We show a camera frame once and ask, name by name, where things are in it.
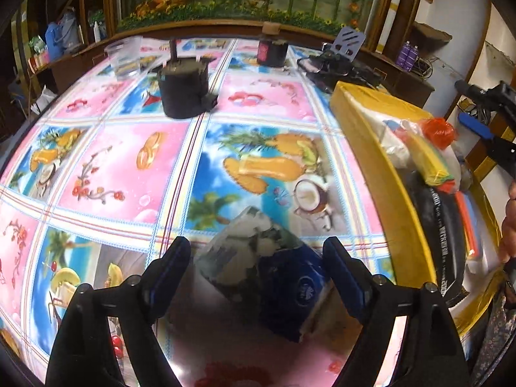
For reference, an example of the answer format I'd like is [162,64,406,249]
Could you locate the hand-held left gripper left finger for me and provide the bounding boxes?
[45,236,192,387]

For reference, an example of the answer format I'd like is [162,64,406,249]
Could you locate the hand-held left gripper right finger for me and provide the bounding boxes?
[322,237,472,387]

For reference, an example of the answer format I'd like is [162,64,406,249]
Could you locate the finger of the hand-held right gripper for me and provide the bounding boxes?
[455,80,516,107]
[459,112,516,178]

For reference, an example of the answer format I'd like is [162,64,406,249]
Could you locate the blue tissue pack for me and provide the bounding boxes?
[193,205,335,343]

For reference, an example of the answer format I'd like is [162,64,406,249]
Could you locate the yellow cardboard box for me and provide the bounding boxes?
[330,81,516,335]

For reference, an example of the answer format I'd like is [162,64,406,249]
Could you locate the person's right hand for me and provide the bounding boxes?
[499,177,516,264]

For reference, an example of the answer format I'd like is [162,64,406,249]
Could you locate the small red orange packet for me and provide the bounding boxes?
[419,118,458,148]

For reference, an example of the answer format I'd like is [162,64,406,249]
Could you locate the yellow multicoloured cloth pack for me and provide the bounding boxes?
[407,133,462,188]

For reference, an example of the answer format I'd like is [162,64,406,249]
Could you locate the orange red strip pack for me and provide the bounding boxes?
[453,189,484,259]

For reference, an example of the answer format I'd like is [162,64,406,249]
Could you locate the black plastic pack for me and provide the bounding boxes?
[403,169,476,307]

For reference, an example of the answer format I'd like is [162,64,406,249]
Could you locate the fruit and flower printed tablecloth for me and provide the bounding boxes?
[0,36,408,387]

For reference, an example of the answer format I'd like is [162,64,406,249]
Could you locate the rolled white poster yellow bands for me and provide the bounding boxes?
[375,0,408,55]

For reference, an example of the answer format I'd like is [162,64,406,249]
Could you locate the black device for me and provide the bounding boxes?
[297,52,388,89]

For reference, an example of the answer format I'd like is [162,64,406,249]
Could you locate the blue phone stand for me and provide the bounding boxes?
[332,26,367,65]

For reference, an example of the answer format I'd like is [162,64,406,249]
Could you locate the floral patterned clothing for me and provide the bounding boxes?
[470,286,516,387]

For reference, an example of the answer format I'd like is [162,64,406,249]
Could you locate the black cylinder with knob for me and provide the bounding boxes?
[157,38,218,119]

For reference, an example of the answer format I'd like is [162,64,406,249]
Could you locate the dark jar with cork lid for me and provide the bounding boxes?
[256,22,289,67]

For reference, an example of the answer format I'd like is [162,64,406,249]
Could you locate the clear plastic cup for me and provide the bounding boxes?
[105,36,144,81]

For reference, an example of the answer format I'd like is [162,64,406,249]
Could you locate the blue plastic jug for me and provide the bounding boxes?
[45,8,81,55]

